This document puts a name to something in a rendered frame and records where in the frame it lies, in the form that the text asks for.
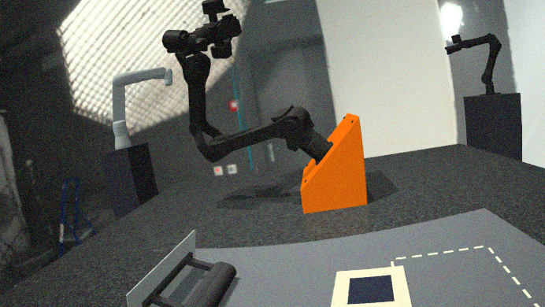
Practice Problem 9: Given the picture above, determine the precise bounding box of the cream square tile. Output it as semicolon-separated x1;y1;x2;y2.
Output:
331;265;412;307

